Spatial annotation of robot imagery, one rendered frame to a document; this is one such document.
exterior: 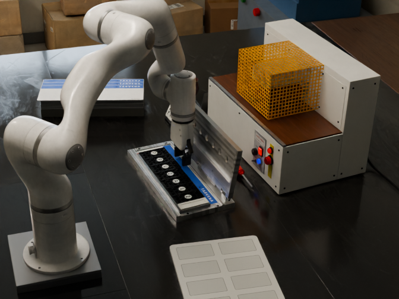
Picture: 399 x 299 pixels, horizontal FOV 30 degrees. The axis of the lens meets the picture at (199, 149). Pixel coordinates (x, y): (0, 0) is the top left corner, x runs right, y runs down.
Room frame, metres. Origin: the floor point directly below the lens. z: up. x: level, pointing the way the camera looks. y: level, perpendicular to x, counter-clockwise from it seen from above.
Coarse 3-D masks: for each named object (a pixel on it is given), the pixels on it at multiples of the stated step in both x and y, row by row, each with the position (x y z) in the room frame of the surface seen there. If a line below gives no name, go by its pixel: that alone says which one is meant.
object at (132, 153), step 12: (156, 144) 2.33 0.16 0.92; (168, 144) 2.33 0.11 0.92; (132, 156) 2.24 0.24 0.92; (180, 156) 2.25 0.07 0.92; (144, 168) 2.16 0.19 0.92; (192, 168) 2.17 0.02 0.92; (204, 180) 2.09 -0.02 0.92; (156, 192) 2.03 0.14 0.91; (216, 192) 2.03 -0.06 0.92; (168, 204) 1.95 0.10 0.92; (216, 204) 1.96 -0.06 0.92; (228, 204) 1.96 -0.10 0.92; (180, 216) 1.89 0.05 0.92; (192, 216) 1.91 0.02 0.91
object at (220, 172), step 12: (204, 120) 2.21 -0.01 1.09; (204, 132) 2.19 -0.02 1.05; (216, 132) 2.13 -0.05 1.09; (204, 144) 2.18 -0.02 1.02; (216, 144) 2.11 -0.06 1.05; (228, 144) 2.03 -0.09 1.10; (192, 156) 2.21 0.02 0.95; (204, 156) 2.14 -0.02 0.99; (216, 156) 2.10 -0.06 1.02; (228, 156) 2.03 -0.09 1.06; (240, 156) 1.98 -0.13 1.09; (204, 168) 2.12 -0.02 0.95; (216, 168) 2.06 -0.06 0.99; (228, 168) 2.02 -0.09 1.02; (216, 180) 2.04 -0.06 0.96; (228, 180) 1.99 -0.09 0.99; (228, 192) 1.97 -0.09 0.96
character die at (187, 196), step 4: (188, 192) 2.01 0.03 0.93; (192, 192) 2.01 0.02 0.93; (196, 192) 2.01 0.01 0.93; (200, 192) 2.01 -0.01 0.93; (172, 196) 1.98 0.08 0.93; (176, 196) 1.98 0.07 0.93; (180, 196) 1.98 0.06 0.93; (184, 196) 1.98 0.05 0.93; (188, 196) 1.98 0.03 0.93; (192, 196) 1.98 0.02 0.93; (196, 196) 1.99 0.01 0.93; (200, 196) 1.99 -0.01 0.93; (204, 196) 1.98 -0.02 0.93; (176, 200) 1.96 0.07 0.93; (180, 200) 1.96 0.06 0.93; (184, 200) 1.96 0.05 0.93; (188, 200) 1.97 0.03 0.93; (192, 200) 1.96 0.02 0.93
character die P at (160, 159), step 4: (160, 156) 2.23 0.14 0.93; (164, 156) 2.23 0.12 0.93; (168, 156) 2.23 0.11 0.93; (144, 160) 2.20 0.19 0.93; (148, 160) 2.20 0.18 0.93; (152, 160) 2.21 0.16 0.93; (156, 160) 2.20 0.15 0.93; (160, 160) 2.20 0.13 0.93; (164, 160) 2.20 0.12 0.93; (168, 160) 2.20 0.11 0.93; (172, 160) 2.20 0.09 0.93; (148, 164) 2.17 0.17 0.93; (152, 164) 2.18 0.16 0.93
